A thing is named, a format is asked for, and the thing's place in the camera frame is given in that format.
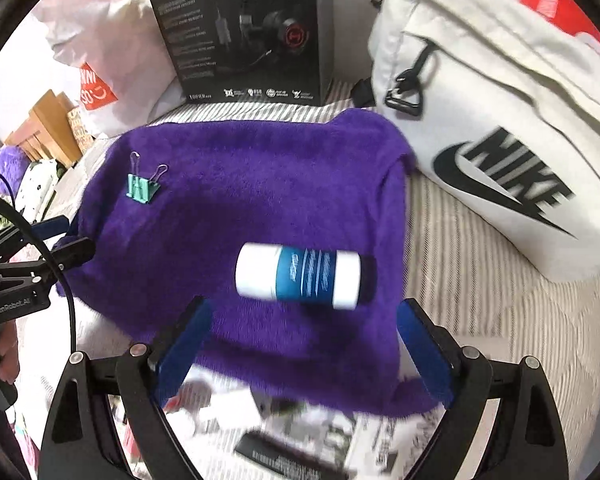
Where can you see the purple fluffy towel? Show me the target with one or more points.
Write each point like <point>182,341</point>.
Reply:
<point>280,185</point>

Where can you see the black rectangular case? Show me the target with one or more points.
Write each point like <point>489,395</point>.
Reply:
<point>280,455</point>

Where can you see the green binder clip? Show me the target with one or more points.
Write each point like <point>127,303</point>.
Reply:
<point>141,190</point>

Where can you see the black headset box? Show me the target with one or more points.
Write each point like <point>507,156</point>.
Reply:
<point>205,35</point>

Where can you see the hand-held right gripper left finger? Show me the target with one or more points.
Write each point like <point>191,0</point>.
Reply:
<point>185,345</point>

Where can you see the wooden furniture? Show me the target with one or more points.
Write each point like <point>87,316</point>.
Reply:
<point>50,115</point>

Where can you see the white plastic shopping bag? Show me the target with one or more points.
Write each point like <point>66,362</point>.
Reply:
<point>105,35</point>

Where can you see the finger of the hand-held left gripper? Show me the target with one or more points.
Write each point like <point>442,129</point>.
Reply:
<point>50,225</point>
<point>72,252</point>

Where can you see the white sling bag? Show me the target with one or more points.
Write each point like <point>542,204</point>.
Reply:
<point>480,85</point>

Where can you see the brown patterned box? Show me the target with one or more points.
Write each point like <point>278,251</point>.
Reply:
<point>80,130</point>

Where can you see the person's left hand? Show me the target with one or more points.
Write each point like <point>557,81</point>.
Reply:
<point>5,355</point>

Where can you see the newspaper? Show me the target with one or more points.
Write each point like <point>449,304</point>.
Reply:
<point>215,410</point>

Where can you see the red cardboard box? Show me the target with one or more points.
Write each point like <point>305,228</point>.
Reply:
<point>545,0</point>

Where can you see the purple plush toy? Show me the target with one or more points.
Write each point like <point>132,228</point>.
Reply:
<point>12,165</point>

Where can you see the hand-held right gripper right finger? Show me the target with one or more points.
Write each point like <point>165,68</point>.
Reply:
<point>425,355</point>

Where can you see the white and blue bottle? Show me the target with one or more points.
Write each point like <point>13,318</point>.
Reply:
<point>300,275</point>

